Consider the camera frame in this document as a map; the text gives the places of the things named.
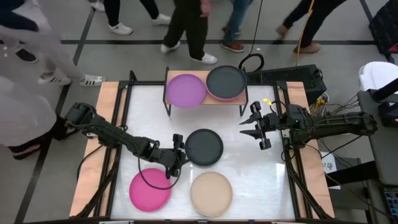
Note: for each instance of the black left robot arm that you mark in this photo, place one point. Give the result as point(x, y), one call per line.
point(109, 135)

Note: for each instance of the dark grey plate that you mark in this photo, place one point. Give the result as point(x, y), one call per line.
point(226, 81)
point(205, 147)

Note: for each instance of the yellow tag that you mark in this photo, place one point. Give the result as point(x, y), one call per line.
point(266, 101)

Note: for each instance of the white chair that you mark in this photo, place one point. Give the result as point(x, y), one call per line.
point(377, 74)

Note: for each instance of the black computer case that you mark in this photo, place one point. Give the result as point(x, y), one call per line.
point(289, 76)

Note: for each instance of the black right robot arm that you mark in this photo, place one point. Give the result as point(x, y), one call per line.
point(342, 123)

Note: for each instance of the beige plate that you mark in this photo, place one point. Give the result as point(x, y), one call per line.
point(211, 194)

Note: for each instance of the grey desk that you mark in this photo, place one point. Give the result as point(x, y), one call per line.
point(385, 149)

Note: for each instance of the white paper label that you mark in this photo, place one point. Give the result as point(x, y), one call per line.
point(329, 163)

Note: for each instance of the black device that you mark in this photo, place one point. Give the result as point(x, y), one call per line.
point(387, 115)

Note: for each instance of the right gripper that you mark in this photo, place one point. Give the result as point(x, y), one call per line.
point(270, 123)

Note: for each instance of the purple plate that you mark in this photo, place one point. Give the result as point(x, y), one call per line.
point(186, 91)

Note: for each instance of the wooden shelf black metal frame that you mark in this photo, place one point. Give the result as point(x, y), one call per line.
point(239, 101)

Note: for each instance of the yellow power plug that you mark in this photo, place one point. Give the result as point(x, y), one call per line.
point(318, 102)

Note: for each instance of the black aluminium table frame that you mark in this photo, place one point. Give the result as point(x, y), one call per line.
point(146, 83)

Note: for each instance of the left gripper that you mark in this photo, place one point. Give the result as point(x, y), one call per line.
point(169, 157)

